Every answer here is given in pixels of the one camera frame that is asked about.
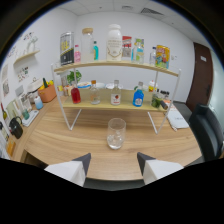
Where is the clear drinking glass with ice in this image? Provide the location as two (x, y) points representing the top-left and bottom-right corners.
(106, 117), (127, 150)

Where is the white notebook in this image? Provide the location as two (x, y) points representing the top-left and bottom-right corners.
(165, 108), (190, 130)

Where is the black chair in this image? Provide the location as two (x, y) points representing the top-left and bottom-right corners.
(188, 104), (224, 163)

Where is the white tray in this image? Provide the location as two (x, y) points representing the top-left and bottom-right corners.
(21, 109), (40, 128)

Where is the black kettle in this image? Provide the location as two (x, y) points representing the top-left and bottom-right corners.
(8, 116), (24, 140)

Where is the blue liquid bottle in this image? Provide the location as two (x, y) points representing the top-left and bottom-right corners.
(132, 81), (145, 108)

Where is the pale blue bottle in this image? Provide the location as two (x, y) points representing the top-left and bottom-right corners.
(34, 95), (44, 110)

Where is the two-tier wooden shelf rack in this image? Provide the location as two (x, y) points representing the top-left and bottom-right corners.
(50, 59), (183, 135)

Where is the red liquid bottle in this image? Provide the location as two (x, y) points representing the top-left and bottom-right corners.
(70, 83), (82, 105)

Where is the clear bottle with orange cap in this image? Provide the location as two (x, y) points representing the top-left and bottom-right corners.
(89, 79), (101, 105)

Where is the yellow bottle with white cap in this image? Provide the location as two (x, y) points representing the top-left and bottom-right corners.
(147, 79), (158, 93)

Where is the white ceramic bowl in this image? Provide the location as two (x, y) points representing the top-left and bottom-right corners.
(77, 81), (92, 90)
(105, 82), (124, 90)

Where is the white kitchen appliance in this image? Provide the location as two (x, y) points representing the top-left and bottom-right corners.
(26, 77), (44, 103)

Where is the green potted plant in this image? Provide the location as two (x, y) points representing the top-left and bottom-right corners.
(66, 69), (83, 85)

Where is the brown door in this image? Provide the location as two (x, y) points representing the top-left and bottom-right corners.
(185, 42), (214, 113)

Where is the small clear bottle blue cap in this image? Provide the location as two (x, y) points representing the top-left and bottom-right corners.
(148, 46), (157, 66)

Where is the yellow cartoon print can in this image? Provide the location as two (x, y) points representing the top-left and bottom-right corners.
(155, 44), (171, 70)

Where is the small pink bottle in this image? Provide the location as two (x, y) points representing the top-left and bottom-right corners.
(73, 44), (82, 64)

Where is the clear bottle with green cap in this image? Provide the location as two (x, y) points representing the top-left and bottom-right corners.
(132, 38), (145, 65)

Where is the glass jar with cork lid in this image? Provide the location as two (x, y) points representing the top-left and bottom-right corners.
(81, 27), (95, 63)

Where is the large white milk bottle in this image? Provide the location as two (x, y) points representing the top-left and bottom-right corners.
(106, 23), (123, 62)

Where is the white vase with flowers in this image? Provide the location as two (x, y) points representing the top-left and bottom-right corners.
(26, 35), (39, 54)

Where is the long wooden wall shelf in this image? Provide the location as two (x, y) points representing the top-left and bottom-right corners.
(13, 49), (41, 65)

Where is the red wall poster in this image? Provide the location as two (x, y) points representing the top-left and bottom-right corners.
(121, 35), (133, 61)

